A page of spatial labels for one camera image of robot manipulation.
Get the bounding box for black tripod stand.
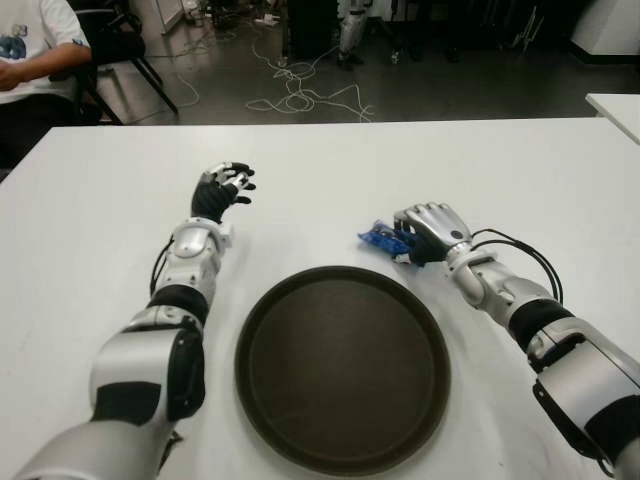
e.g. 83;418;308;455
368;13;417;65

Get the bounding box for seated person white shirt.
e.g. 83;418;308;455
0;0;94;171

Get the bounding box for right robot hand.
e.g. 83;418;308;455
392;202;474;269

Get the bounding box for white side table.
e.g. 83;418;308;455
584;92;640;146

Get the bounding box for metal folding stand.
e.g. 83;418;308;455
510;4;546;51

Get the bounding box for black cabinet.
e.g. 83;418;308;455
282;0;346;60

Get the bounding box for round dark brown tray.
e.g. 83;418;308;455
234;265;453;464

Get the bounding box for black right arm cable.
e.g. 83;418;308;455
472;228;565;304

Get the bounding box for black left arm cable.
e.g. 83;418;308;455
149;237;176;296

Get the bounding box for white board panel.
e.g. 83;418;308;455
152;0;187;35

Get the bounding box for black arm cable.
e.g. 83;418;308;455
149;237;176;296
472;228;565;304

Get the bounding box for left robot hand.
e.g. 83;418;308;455
191;160;257;224

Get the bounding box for black chair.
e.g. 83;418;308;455
64;0;180;126

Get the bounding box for white floor cable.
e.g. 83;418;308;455
169;29;375;124

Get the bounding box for blue Oreo packet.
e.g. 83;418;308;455
356;217;416;264

